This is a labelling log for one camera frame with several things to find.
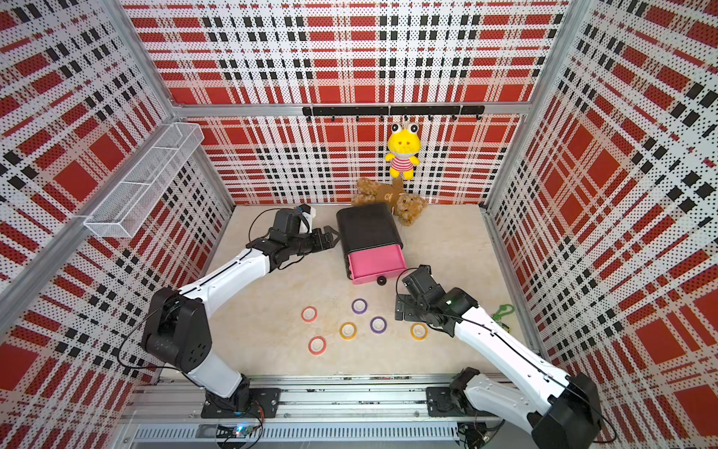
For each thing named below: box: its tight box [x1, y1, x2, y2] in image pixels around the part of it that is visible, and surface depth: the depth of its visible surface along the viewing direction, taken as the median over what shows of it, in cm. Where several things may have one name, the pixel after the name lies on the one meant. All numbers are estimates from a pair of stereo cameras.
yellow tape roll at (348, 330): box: [339, 321, 359, 341], surface depth 88 cm
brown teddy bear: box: [351, 176, 429, 227], surface depth 116 cm
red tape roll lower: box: [307, 335, 328, 356], surface depth 85 cm
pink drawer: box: [347, 244, 408, 287], surface depth 89 cm
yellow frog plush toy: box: [385, 122, 422, 180], surface depth 95 cm
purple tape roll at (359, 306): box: [351, 297, 369, 316], surface depth 93 cm
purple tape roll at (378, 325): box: [369, 316, 388, 334], surface depth 90 cm
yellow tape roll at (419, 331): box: [409, 322, 429, 342], surface depth 88 cm
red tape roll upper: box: [301, 305, 318, 323], surface depth 92 cm
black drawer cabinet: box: [336, 202, 403, 280], surface depth 93 cm
